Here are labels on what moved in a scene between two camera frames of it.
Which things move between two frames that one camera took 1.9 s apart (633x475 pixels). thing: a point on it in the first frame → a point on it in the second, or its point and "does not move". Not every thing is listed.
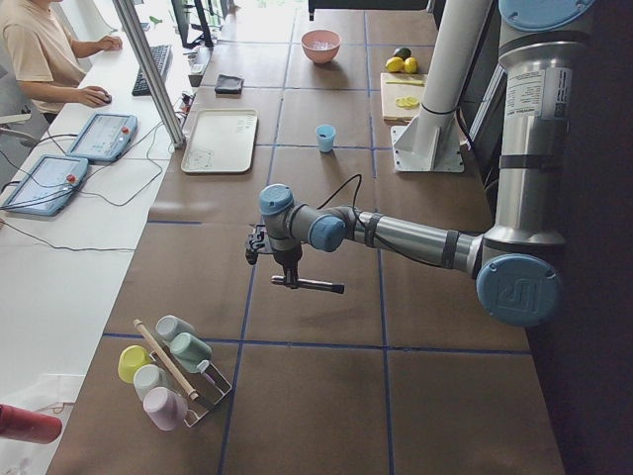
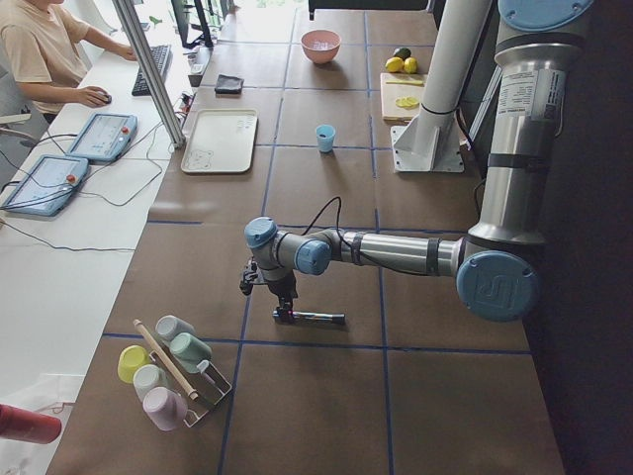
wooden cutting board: x=402 y=96 does not move
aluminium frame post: x=133 y=27 does not move
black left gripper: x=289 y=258 → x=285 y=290
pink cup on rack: x=166 y=408 does not move
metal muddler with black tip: x=291 y=278 → x=285 y=314
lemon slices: x=408 y=102 does not move
